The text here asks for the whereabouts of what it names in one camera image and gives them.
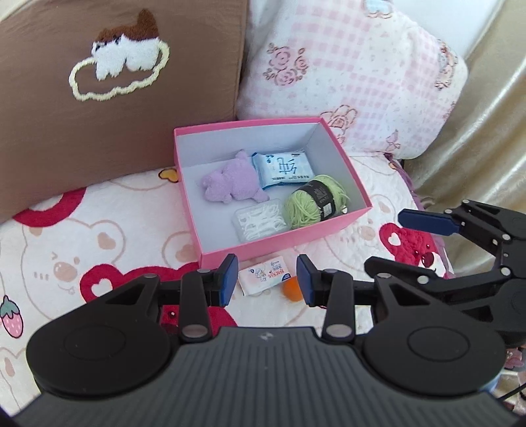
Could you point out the small white tissue pack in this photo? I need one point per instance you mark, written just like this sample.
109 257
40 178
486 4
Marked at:
263 277

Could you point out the bear printed blanket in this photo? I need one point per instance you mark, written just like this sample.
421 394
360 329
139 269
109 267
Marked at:
61 254

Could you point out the clear floss pick box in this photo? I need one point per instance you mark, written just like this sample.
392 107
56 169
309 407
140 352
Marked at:
259 221

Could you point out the purple plush toy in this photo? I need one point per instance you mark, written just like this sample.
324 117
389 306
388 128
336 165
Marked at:
230 180

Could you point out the beige satin cloth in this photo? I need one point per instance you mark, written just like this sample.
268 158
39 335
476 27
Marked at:
493 143

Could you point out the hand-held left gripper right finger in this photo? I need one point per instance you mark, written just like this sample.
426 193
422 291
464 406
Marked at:
306 279

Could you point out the blue wet wipes pack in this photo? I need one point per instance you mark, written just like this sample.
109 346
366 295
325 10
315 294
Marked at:
283 168

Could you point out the green yarn ball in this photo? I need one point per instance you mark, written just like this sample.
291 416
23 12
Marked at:
302 209

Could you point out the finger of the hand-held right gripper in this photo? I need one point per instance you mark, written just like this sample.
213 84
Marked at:
423 221
394 267

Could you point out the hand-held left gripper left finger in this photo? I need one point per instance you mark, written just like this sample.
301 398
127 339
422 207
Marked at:
228 279

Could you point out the brown embroidered pillow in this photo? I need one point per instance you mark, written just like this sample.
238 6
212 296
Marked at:
164 102

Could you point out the pink checked pillow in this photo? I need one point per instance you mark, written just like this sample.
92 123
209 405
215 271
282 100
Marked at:
349 61

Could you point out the pink cardboard box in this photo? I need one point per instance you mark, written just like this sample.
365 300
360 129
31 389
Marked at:
213 223

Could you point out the orange makeup sponge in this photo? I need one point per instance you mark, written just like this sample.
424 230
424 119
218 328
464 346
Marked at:
291 289

